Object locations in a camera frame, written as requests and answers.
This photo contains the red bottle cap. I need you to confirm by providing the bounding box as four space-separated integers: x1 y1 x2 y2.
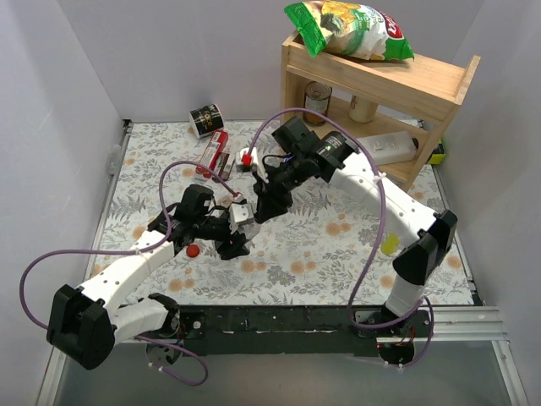
186 244 200 258

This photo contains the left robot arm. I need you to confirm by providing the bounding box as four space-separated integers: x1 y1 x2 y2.
46 184 259 370

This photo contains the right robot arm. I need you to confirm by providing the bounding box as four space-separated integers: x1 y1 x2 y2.
236 117 457 337

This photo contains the yellow bottle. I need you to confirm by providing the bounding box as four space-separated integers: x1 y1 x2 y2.
380 233 400 256

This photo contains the floral table mat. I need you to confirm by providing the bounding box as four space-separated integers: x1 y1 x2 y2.
84 120 474 306

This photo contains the brown snack bar wrapper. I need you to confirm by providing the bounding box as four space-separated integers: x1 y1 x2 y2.
218 153 235 181

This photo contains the tin can on shelf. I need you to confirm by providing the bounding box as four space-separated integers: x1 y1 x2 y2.
303 81 332 126

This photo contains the beige cup on shelf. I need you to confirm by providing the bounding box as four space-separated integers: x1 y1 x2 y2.
348 96 378 123

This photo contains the red cardboard box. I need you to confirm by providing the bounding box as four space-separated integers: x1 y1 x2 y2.
195 129 229 178

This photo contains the white jug on shelf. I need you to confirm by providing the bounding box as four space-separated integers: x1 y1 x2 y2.
359 131 418 166

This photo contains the wooden shelf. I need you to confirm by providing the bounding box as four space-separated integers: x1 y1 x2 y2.
281 33 481 191

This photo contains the black base bar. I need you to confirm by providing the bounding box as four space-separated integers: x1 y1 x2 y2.
133 291 432 365

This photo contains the yellow green box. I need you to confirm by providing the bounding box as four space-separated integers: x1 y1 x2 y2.
426 140 445 165

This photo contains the green chips bag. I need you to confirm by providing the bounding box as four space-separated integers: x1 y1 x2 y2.
284 1 415 61

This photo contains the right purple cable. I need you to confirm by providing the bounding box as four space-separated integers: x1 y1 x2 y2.
247 107 435 368

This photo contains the purple cable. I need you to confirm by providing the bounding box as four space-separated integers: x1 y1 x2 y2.
247 107 435 368
19 160 246 387

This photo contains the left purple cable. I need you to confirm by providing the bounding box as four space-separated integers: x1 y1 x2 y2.
19 160 246 387

